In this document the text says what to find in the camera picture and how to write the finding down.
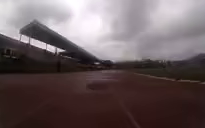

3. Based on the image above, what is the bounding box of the pale kerb strip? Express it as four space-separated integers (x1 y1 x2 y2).
133 71 205 85

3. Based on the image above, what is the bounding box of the green grass field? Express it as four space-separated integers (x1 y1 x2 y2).
128 65 205 82

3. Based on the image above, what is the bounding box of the grandstand with roof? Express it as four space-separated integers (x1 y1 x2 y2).
0 19 103 74

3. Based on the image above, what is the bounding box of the distant row of buildings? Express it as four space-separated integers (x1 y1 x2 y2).
101 51 205 70

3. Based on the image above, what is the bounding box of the red running track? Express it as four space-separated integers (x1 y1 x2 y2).
0 69 205 128

